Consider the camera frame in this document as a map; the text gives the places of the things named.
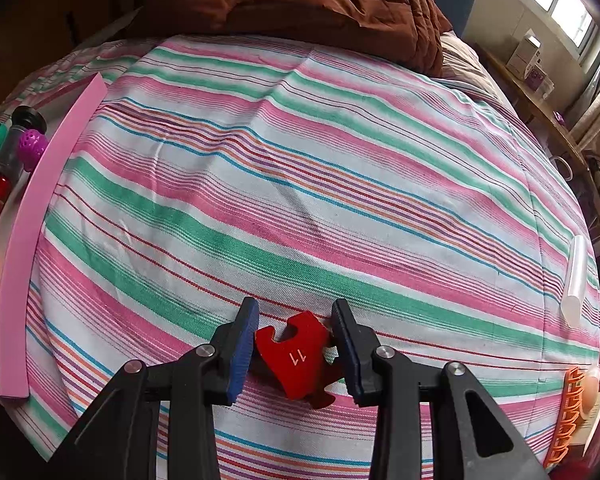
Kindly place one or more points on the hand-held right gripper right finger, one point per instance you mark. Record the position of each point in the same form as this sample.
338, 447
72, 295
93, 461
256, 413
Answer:
350, 355

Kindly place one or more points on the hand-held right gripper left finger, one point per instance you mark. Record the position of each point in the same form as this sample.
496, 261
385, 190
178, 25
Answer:
242, 355

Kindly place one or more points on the red puzzle piece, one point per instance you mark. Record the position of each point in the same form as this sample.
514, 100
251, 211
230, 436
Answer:
295, 355

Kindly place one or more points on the white tray with pink rim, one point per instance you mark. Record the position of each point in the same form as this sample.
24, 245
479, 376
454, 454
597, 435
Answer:
25, 240

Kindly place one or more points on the purple plastic toy piece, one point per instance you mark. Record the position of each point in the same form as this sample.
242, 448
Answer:
32, 147

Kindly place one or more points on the grey jar with black cap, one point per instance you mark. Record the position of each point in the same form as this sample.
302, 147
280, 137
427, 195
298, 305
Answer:
15, 132

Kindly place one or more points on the striped bed sheet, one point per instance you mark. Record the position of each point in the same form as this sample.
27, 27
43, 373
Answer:
305, 185

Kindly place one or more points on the orange plastic comb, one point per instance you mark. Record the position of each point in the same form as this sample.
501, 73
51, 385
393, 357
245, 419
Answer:
567, 410

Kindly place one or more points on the translucent white tube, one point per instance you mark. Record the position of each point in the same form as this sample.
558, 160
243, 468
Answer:
576, 280

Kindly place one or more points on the white item with peach ball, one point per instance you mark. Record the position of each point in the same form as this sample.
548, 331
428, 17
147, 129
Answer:
592, 395

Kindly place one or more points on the wooden window shelf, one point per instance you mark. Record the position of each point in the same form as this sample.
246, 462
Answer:
545, 115

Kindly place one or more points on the small purple item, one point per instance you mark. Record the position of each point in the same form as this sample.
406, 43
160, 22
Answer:
559, 117

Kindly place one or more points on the beige bedding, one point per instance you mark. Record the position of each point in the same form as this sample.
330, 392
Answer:
462, 57

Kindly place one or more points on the purple carton box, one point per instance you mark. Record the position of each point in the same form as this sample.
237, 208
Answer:
537, 79

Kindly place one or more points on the brown quilted duvet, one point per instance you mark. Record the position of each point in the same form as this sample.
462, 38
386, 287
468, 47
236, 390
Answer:
305, 15

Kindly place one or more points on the white carton box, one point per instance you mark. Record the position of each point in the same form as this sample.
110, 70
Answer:
522, 55

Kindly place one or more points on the wooden wardrobe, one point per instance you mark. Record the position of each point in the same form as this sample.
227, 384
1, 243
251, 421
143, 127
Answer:
30, 0

